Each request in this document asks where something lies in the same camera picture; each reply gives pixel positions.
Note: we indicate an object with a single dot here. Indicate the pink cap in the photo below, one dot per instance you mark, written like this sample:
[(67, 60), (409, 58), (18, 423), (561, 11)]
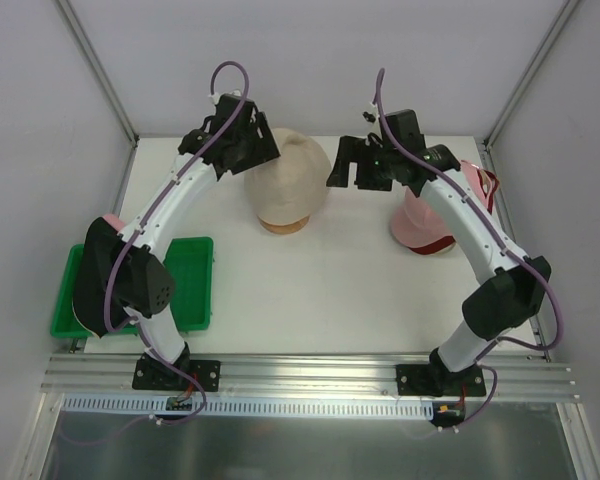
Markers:
[(420, 220)]

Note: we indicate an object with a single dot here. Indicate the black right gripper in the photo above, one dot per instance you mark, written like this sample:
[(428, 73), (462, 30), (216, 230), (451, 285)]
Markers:
[(362, 167)]

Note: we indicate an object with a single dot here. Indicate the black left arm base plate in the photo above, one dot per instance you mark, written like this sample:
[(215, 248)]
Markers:
[(202, 372)]

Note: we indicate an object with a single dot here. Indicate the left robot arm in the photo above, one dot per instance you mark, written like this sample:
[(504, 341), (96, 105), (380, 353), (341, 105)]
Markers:
[(122, 278)]

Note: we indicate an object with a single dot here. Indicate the white slotted cable duct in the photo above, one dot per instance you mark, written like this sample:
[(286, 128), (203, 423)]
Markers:
[(249, 407)]

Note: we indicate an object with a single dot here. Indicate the left aluminium frame post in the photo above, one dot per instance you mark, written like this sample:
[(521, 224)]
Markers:
[(84, 45)]

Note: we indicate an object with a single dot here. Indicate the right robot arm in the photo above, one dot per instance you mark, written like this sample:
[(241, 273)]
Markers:
[(512, 285)]

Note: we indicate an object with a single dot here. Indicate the dark red cap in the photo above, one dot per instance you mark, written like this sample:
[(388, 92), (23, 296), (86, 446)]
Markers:
[(480, 200)]

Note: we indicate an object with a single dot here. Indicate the green plastic tray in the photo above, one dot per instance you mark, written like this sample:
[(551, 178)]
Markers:
[(188, 260)]

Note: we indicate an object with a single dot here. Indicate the right aluminium frame post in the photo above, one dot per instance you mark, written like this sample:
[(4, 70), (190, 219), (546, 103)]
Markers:
[(537, 60)]

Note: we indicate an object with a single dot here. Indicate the pink black-trimmed hat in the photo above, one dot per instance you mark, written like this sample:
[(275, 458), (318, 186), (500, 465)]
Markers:
[(101, 249)]

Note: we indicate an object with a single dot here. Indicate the beige bucket hat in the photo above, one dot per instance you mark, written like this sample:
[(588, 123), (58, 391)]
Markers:
[(292, 187)]

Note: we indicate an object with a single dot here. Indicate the aluminium frame post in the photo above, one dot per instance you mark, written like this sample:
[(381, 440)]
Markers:
[(537, 60), (84, 45)]

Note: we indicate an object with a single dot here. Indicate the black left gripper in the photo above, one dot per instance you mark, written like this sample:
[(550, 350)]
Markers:
[(259, 148)]

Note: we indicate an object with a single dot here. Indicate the aluminium rail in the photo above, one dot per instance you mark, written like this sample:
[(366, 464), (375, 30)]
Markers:
[(516, 377)]

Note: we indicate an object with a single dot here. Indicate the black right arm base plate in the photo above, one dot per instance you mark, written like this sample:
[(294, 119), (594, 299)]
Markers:
[(424, 380)]

